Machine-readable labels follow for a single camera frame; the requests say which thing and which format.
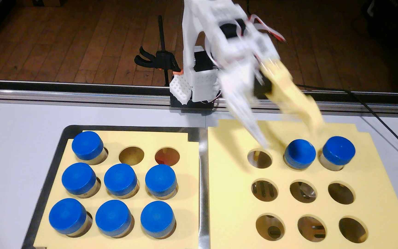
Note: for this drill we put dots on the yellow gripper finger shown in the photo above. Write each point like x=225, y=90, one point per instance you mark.
x=288, y=93

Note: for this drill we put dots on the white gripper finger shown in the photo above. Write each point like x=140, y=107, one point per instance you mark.
x=237, y=90

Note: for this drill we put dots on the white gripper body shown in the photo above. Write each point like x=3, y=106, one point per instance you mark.
x=239, y=84

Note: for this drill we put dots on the blue capped test tube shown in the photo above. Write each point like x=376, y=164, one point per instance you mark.
x=87, y=145
x=79, y=178
x=67, y=215
x=161, y=179
x=120, y=179
x=157, y=218
x=113, y=217
x=300, y=153
x=339, y=149

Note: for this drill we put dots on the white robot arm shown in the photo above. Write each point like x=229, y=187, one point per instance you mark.
x=202, y=13

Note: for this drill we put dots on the black clamp with orange tip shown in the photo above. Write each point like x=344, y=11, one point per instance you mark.
x=164, y=57

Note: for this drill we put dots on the large yellow foam rack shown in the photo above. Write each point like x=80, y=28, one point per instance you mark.
x=233, y=207

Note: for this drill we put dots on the black bulky object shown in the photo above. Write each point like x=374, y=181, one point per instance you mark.
x=392, y=24

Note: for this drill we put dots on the yellow foam rack in tray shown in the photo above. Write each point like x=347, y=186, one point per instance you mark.
x=188, y=214

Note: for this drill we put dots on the metal tray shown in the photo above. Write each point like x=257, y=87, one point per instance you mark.
x=203, y=221

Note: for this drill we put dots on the aluminium table edge rail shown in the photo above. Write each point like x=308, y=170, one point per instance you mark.
x=47, y=95

